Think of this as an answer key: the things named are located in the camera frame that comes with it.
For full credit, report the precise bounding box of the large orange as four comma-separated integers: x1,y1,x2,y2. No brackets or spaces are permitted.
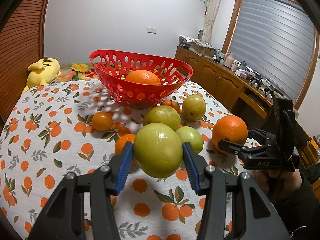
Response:
212,115,248,153
125,70,160,85

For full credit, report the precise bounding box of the large green pomelo fruit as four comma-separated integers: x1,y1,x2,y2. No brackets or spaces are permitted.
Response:
133,123,183,178

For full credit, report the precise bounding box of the yellow-green fruit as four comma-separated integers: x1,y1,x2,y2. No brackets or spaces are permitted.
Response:
143,105,181,131

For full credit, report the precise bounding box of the small tangerine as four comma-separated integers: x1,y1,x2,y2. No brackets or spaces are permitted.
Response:
161,100,181,114
92,113,113,132

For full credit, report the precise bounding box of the small tangerine behind fruits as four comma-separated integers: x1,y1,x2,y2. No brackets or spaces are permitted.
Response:
161,100,181,114

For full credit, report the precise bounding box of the right hand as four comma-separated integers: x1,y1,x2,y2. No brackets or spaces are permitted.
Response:
254,169,302,203

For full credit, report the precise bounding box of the wooden sideboard cabinet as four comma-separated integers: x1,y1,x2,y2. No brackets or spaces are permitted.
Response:
175,46,278,134

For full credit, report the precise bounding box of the small green fruit right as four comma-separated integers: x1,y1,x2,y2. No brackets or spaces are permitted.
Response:
176,126,204,154

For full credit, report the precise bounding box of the green fruit back right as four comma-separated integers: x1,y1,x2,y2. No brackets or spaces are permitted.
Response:
182,94,206,121

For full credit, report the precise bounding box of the clutter on cabinet top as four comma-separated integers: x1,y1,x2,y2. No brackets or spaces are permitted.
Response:
178,29,285,98

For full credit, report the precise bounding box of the orange print tablecloth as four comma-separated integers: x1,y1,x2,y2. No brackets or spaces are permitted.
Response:
0,78,266,240

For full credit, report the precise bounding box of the orange behind held fruit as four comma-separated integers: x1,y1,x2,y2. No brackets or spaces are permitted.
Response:
114,134,136,155

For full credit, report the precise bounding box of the grey window blind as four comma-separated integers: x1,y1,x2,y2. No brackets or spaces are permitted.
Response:
229,0,315,100

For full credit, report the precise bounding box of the red perforated plastic basket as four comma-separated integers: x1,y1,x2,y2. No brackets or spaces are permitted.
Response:
89,49,193,108

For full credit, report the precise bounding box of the yellow plush toy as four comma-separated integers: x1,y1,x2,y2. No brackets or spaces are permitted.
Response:
22,57,61,94

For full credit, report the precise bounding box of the floral bed blanket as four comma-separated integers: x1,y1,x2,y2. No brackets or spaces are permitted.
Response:
54,63,98,82

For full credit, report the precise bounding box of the white curtain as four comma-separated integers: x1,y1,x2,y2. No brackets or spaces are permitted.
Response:
202,0,221,43

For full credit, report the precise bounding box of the wooden louvre wardrobe door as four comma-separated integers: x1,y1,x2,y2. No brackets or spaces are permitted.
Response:
1,0,48,128

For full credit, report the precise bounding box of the white wall switch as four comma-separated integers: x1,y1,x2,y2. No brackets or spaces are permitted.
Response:
146,27,157,34

